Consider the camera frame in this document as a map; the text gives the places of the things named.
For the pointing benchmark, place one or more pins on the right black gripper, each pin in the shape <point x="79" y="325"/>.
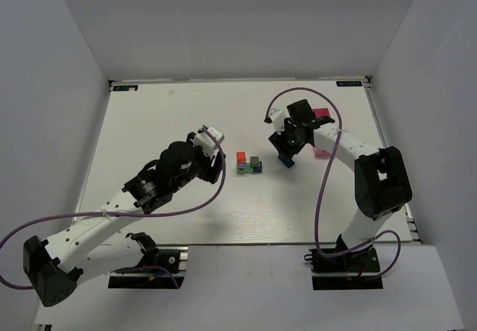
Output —
<point x="280" y="147"/>

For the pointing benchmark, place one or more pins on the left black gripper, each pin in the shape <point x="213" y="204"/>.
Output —
<point x="215" y="168"/>

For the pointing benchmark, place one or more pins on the red cube block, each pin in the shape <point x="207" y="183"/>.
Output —
<point x="241" y="157"/>

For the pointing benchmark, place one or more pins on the small dark blue cube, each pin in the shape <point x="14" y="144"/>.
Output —
<point x="258" y="168"/>

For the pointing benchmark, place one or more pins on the green ridged block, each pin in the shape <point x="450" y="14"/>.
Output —
<point x="246" y="170"/>

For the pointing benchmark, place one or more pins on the olive grey cube block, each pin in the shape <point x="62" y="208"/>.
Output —
<point x="254" y="162"/>

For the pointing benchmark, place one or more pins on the pink plastic box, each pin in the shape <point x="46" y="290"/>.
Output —
<point x="321" y="148"/>

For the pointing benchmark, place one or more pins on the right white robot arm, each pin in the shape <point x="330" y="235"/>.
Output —
<point x="381" y="184"/>

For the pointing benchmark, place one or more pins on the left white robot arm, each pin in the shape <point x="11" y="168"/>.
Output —
<point x="57" y="265"/>

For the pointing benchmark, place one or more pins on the long dark blue block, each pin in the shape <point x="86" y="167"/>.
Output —
<point x="288" y="163"/>

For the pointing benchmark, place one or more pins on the right blue logo sticker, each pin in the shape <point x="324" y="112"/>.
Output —
<point x="348" y="83"/>

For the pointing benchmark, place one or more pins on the blue logo sticker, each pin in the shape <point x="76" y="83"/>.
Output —
<point x="348" y="83"/>
<point x="125" y="88"/>

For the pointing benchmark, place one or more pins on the left blue logo sticker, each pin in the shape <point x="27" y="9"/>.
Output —
<point x="125" y="88"/>

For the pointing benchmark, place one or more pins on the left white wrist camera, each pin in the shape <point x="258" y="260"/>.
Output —
<point x="208" y="138"/>

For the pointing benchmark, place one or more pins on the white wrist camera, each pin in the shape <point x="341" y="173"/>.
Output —
<point x="276" y="117"/>
<point x="208" y="138"/>

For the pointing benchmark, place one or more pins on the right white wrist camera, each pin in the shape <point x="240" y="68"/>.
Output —
<point x="276" y="117"/>

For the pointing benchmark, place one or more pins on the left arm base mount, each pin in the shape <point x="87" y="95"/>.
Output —
<point x="159" y="268"/>

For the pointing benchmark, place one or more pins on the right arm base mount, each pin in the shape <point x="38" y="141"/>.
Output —
<point x="355" y="271"/>

